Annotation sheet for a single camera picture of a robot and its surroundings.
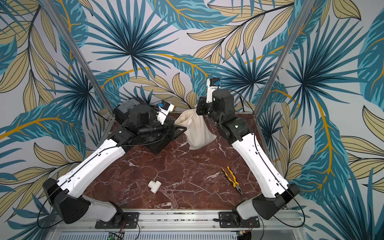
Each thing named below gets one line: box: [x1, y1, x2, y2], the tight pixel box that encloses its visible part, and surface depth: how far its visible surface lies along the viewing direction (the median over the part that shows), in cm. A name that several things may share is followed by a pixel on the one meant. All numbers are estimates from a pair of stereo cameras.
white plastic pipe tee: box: [148, 180, 162, 194], surface depth 84 cm
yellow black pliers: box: [221, 166, 243, 195], surface depth 87 cm
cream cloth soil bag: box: [174, 108, 217, 150], surface depth 77 cm
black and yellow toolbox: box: [113, 98, 176, 155], surface depth 60 cm
